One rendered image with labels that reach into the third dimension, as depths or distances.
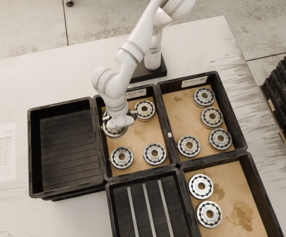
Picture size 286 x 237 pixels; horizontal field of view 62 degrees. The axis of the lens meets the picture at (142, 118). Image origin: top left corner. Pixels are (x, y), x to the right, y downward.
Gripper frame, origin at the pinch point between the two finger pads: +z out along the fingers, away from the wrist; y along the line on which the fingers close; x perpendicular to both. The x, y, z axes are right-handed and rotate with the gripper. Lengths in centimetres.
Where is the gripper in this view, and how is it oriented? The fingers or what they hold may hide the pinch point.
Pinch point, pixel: (122, 123)
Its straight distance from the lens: 96.6
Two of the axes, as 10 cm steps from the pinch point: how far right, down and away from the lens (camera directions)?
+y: -9.8, 2.1, -0.4
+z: 0.5, 3.9, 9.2
